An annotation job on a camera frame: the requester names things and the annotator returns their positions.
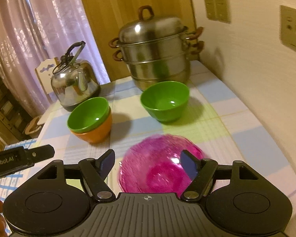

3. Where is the large pink glass plate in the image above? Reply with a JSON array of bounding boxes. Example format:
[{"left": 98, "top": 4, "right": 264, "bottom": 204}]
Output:
[{"left": 119, "top": 134, "right": 206, "bottom": 196}]

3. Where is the green plastic bowl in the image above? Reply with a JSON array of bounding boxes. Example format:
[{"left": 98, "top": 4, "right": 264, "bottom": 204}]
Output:
[
  {"left": 140, "top": 81, "right": 190, "bottom": 122},
  {"left": 67, "top": 97, "right": 110, "bottom": 133}
]

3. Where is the blue white patterned cloth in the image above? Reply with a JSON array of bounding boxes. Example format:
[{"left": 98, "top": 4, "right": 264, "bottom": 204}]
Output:
[{"left": 0, "top": 137, "right": 38, "bottom": 235}]

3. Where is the orange plastic bowl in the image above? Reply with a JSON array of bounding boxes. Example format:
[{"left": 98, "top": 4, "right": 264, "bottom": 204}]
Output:
[{"left": 71, "top": 111, "right": 113, "bottom": 144}]

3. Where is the slipper on floor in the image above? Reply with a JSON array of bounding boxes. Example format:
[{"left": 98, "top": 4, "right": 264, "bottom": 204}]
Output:
[{"left": 24, "top": 116, "right": 43, "bottom": 138}]

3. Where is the checkered pastel tablecloth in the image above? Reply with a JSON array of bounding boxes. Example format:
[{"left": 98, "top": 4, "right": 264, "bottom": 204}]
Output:
[{"left": 0, "top": 60, "right": 296, "bottom": 237}]

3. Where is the stainless steel kettle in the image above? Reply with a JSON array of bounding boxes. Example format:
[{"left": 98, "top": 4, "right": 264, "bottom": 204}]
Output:
[{"left": 51, "top": 41, "right": 101, "bottom": 112}]

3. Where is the white wooden chair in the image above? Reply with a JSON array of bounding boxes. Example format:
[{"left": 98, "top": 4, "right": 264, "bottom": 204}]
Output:
[{"left": 35, "top": 57, "right": 59, "bottom": 104}]

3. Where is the stainless steel steamer pot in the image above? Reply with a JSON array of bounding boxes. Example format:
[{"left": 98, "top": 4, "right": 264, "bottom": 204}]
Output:
[{"left": 108, "top": 5, "right": 204, "bottom": 90}]

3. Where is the lilac curtain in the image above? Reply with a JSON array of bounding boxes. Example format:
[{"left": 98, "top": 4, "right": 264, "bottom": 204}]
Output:
[{"left": 0, "top": 0, "right": 110, "bottom": 117}]

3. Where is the wooden door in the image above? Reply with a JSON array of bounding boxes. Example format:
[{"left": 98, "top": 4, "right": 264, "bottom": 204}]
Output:
[{"left": 82, "top": 0, "right": 197, "bottom": 81}]

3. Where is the double wall switch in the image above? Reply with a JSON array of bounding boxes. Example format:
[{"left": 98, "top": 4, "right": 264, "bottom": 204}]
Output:
[{"left": 204, "top": 0, "right": 231, "bottom": 24}]

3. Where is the wall power socket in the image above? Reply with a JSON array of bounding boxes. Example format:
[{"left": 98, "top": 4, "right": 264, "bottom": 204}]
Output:
[{"left": 280, "top": 5, "right": 296, "bottom": 52}]

